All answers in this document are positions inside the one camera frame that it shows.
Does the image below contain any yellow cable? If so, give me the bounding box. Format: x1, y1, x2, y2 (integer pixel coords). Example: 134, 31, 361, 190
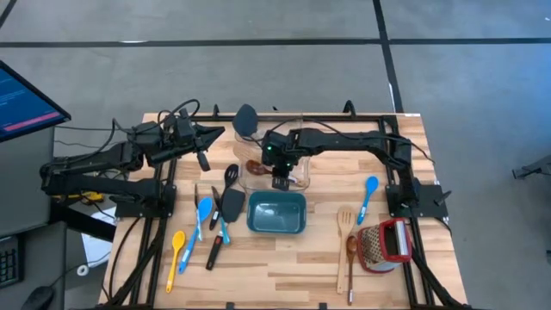
51, 191, 105, 206

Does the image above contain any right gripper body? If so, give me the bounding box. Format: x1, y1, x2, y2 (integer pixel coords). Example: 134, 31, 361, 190
260, 130, 302, 173

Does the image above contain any metal-tipped dark wooden spoon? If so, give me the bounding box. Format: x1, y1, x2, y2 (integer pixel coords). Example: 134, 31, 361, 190
345, 235, 359, 307

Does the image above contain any thick black cable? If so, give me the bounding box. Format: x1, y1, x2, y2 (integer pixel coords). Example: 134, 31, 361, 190
107, 217, 143, 302

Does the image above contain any black slotted spatula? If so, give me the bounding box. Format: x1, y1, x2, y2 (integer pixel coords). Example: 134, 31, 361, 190
208, 163, 240, 232

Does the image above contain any round black spatula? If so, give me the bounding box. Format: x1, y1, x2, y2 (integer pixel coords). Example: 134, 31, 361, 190
232, 102, 276, 143

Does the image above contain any short blue silicone spoon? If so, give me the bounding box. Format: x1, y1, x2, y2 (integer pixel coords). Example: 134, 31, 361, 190
356, 175, 380, 226

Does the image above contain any white paper sheet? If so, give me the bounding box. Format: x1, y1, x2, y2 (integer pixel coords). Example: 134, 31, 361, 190
80, 206, 117, 268

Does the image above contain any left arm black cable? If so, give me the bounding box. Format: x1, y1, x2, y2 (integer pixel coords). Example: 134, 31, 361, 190
97, 97, 202, 173

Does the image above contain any slim white utensil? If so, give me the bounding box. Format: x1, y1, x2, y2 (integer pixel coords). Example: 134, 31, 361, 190
193, 183, 203, 242

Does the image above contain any dark brown wooden spoon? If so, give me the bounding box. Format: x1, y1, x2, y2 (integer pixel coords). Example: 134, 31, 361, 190
245, 159, 302, 189

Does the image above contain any yellow silicone spoon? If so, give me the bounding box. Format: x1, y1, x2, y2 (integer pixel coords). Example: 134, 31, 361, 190
165, 230, 187, 295

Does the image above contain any square black spatula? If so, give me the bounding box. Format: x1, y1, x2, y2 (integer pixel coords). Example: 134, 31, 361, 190
205, 188, 246, 271

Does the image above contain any long blue silicone spoon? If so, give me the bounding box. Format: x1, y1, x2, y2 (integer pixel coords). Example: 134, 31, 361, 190
177, 196, 214, 275

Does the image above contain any black keyboard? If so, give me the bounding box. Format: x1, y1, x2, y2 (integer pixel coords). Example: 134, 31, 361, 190
0, 234, 25, 289

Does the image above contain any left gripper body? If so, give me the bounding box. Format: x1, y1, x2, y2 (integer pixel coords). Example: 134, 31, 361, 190
163, 115, 200, 158

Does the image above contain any black computer mouse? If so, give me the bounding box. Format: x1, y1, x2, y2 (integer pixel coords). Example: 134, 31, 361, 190
20, 285, 56, 310

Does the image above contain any computer monitor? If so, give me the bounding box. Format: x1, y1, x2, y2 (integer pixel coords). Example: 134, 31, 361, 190
0, 59, 72, 143

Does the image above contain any teal plastic bin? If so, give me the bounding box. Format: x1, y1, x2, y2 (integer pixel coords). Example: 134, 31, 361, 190
246, 190, 307, 235

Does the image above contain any clear plastic bin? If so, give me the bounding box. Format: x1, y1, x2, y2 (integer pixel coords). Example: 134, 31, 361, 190
238, 144, 312, 194

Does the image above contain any red-framed box grater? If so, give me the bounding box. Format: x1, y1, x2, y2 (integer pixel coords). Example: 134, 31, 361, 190
356, 217, 413, 274

